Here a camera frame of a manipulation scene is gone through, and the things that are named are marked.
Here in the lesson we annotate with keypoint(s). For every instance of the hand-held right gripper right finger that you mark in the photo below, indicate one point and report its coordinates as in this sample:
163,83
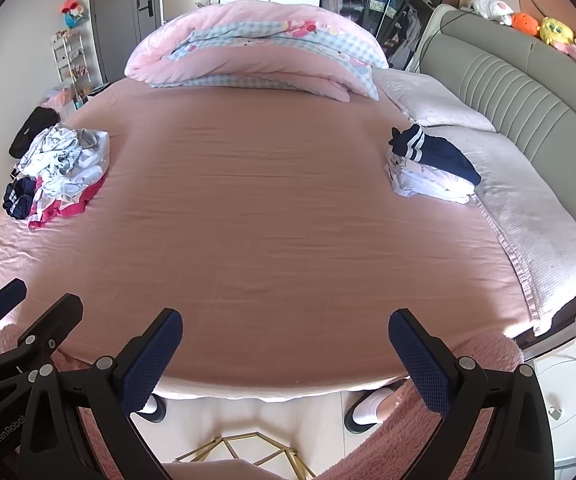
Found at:
417,360

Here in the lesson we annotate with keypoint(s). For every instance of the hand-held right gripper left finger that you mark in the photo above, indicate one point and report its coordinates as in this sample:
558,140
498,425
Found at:
150,360

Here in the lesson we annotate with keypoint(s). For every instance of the white and grey clothes pile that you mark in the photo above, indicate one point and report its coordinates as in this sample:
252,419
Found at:
68,160

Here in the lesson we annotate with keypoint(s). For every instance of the white folded clothes stack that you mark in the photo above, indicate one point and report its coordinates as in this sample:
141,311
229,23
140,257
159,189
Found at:
427,185

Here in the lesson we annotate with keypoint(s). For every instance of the person's left shoe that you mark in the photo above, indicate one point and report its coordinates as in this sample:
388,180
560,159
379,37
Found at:
150,407

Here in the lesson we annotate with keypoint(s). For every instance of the person's shoe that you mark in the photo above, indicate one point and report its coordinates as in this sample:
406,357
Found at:
362,412
150,407

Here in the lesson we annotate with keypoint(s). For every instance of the pink fluffy garment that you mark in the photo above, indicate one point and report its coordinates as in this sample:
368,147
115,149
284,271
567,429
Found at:
467,385

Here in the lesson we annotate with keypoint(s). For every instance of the person's right shoe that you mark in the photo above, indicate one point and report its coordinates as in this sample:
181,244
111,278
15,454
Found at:
362,412

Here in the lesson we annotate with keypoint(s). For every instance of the navy printed garment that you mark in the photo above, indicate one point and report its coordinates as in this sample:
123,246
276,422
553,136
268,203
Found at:
18,200

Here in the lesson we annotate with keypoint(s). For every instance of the white nightstand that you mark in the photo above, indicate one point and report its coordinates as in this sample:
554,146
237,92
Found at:
557,385

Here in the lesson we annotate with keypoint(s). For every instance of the black bag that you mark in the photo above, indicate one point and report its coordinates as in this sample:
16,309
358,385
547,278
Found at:
33,130

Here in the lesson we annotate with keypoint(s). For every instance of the pale pink pillow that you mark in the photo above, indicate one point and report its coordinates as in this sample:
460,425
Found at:
432,100
527,220

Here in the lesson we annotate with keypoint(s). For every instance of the pink bed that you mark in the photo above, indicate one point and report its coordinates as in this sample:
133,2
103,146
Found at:
268,210

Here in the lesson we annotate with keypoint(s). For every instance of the navy striped folded garment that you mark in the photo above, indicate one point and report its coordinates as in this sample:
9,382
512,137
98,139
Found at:
442,155

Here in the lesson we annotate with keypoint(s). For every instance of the white shelf rack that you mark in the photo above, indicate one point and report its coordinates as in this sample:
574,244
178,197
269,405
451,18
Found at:
70,65

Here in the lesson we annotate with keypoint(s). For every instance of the red and blue plush toy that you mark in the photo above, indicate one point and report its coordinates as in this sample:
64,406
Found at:
73,12

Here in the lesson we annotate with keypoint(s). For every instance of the grey door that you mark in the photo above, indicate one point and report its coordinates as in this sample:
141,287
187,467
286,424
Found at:
123,20

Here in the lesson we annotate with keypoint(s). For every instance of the pink checked folded duvet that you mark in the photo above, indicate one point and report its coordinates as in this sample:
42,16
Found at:
248,60

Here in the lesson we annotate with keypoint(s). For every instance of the orange plush toy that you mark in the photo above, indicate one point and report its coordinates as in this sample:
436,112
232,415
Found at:
525,24

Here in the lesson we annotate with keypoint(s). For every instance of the yellow plush toy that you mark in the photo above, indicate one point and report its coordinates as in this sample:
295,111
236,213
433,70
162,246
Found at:
556,30

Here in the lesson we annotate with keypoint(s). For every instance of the white lying plush toy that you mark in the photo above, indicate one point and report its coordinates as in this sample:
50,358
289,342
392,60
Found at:
490,9

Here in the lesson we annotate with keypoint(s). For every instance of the glass door wardrobe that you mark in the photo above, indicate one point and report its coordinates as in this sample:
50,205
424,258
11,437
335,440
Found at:
362,0

